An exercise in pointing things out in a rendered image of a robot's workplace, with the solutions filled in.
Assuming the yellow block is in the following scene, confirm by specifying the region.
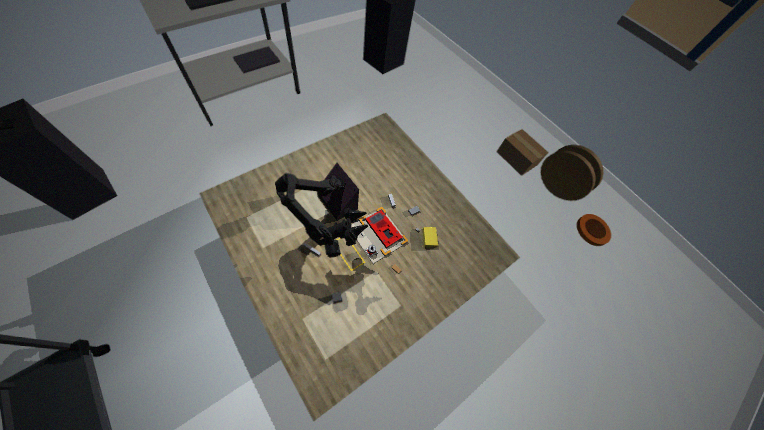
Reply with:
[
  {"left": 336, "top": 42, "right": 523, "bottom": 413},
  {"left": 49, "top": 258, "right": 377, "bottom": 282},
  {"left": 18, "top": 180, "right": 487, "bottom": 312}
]
[{"left": 423, "top": 227, "right": 438, "bottom": 248}]

